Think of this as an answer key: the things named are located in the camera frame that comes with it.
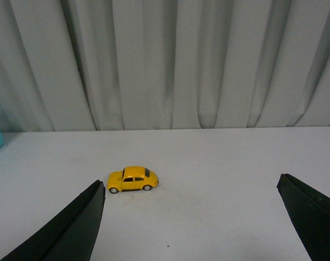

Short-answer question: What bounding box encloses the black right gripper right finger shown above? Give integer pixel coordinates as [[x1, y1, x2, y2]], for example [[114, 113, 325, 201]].
[[277, 173, 330, 260]]

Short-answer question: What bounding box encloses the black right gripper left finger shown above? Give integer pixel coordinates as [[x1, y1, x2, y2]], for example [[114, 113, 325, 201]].
[[2, 180, 105, 260]]

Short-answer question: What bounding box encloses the yellow beetle toy car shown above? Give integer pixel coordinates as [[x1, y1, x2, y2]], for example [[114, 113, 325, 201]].
[[107, 166, 159, 194]]

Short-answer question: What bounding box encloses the grey curtain backdrop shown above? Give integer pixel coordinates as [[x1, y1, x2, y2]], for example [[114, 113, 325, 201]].
[[0, 1, 330, 132]]

